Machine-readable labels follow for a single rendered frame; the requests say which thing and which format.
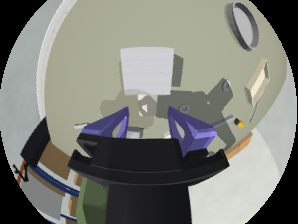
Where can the yellow-handled screwdriver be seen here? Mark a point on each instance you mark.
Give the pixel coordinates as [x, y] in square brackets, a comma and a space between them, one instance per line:
[238, 123]

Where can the beige open tray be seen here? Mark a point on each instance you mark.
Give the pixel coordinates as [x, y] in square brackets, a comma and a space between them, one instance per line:
[257, 82]

